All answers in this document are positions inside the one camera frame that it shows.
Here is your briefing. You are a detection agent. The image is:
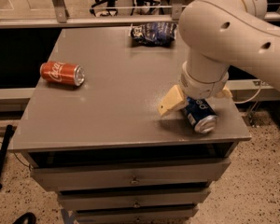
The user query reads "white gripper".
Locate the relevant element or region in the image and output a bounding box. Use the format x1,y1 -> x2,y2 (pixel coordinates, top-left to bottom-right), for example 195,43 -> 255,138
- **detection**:
158,63 -> 232,117

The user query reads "blue pepsi can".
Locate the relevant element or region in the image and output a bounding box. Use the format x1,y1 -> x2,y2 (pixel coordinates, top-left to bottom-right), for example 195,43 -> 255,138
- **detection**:
182,97 -> 217,134

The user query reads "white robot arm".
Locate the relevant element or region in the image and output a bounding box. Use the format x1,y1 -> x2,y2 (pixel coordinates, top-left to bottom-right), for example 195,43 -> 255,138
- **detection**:
158,0 -> 280,116

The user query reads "red coca-cola can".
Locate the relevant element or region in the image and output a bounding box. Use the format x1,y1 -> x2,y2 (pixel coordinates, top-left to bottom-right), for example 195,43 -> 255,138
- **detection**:
40,62 -> 85,87

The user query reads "blue crumpled chip bag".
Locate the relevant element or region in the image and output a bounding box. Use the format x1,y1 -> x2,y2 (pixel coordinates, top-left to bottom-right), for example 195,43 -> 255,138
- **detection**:
130,22 -> 177,47

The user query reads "black office chair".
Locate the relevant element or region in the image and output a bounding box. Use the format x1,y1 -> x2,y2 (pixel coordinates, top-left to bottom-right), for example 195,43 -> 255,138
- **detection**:
90,0 -> 118,17

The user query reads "black stand leg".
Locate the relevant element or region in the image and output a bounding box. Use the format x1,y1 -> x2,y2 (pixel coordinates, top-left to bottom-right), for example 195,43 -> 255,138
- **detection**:
0,125 -> 14,189

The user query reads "black object bottom left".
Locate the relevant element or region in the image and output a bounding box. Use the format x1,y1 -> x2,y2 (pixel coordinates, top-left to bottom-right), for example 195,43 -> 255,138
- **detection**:
13,212 -> 36,224

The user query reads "white cable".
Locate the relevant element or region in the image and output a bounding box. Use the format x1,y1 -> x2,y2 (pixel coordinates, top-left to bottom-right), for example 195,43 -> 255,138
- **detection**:
233,81 -> 263,105

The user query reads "metal guard rail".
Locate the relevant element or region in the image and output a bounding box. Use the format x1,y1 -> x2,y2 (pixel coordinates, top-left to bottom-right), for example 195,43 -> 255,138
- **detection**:
0,0 -> 280,30

